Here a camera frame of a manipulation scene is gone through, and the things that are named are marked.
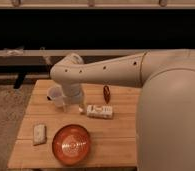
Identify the white rectangular box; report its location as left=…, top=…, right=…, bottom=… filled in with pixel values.
left=87, top=105, right=113, bottom=119

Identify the wooden table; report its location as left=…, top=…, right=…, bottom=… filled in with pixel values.
left=8, top=80, right=140, bottom=170

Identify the translucent plastic cup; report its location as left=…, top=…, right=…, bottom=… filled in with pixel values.
left=47, top=85, right=65, bottom=107

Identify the dark red pepper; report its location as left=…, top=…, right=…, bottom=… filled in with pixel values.
left=103, top=85, right=111, bottom=104

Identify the orange bowl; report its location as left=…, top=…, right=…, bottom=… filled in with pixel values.
left=52, top=124, right=91, bottom=166

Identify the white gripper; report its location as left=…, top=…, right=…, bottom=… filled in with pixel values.
left=61, top=84, right=85, bottom=114

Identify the white sponge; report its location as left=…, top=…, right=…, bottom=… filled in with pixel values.
left=33, top=124, right=47, bottom=145

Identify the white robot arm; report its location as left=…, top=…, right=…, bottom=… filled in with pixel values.
left=50, top=49, right=195, bottom=171

